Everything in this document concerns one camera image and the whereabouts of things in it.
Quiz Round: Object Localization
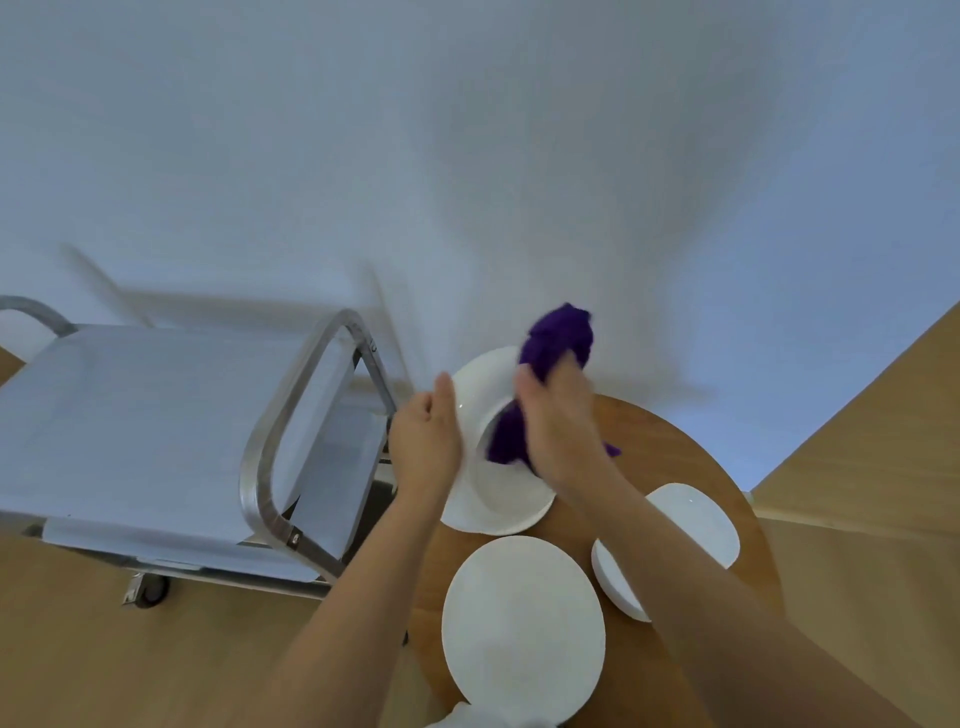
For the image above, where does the person's left hand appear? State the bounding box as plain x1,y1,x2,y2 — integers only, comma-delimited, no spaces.
387,372,464,500

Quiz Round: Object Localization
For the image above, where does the stack of white rectangular plates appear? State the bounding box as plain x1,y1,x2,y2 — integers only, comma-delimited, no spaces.
590,482,742,624

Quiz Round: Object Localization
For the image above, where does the white round dinner plate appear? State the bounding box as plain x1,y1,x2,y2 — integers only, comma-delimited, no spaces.
440,535,607,728
440,346,558,538

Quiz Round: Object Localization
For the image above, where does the person's white garment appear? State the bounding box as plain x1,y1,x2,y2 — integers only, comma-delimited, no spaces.
427,701,556,728

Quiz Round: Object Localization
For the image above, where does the person's right forearm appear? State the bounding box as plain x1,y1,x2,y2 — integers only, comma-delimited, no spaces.
584,479,916,728

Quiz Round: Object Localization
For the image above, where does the steel three-tier cart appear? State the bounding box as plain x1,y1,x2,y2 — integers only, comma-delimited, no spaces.
0,296,399,609

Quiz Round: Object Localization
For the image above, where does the purple cleaning cloth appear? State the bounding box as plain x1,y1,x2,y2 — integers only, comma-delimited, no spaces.
485,302,622,466

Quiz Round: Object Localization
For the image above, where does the person's right hand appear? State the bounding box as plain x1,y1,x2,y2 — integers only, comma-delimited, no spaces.
513,350,624,508

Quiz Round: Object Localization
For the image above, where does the person's left forearm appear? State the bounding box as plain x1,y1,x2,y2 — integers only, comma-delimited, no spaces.
247,483,451,728

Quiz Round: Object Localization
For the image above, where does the round wooden side table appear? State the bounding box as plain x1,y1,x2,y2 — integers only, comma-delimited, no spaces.
408,395,785,728

